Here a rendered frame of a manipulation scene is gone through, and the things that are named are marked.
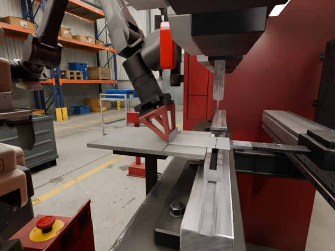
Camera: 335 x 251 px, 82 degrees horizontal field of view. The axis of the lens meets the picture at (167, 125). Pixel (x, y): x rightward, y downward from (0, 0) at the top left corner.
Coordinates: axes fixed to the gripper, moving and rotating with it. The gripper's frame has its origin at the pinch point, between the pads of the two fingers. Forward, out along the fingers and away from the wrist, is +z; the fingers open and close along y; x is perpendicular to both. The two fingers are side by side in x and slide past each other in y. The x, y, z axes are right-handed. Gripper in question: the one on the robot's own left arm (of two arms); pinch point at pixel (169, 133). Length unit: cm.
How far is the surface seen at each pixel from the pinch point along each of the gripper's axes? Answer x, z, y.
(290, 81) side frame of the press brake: -49, 10, 86
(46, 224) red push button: 32.6, 6.4, -13.8
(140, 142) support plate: 5.3, -1.3, -5.0
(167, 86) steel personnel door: 191, -105, 733
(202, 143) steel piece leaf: -6.8, 4.8, -2.0
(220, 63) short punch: -17.0, -8.6, -4.8
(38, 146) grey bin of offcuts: 219, -40, 135
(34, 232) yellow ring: 37.0, 7.1, -14.2
